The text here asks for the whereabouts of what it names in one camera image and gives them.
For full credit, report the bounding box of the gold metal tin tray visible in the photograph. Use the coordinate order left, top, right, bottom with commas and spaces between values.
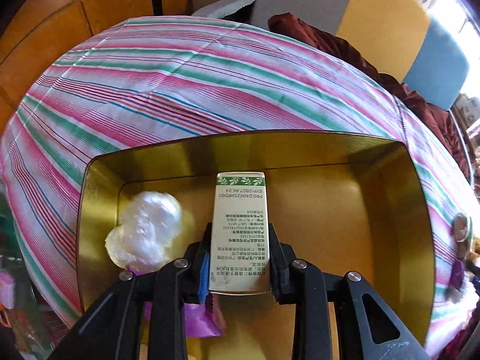
77, 131, 434, 352

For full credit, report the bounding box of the small green white box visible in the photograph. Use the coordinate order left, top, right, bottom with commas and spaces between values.
209, 172, 269, 295

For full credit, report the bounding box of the maroon blanket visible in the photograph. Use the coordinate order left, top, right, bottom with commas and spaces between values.
267, 12, 471, 181

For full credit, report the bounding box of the blue yellow grey chair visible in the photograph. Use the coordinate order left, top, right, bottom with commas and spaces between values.
190, 0, 474, 181

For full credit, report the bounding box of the clear plastic bag ball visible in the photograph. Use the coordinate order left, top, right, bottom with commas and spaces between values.
105, 191, 182, 274

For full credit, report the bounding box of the beige blue sock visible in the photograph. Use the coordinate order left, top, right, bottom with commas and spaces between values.
452, 213, 471, 243

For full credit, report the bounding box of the striped bed quilt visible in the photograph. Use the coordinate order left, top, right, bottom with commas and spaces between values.
1, 16, 479, 358

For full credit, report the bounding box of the pink plush toy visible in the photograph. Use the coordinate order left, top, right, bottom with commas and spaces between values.
0, 271, 15, 310

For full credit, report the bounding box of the purple foil packet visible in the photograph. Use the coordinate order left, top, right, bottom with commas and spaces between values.
449, 258, 465, 291
125, 265, 228, 339

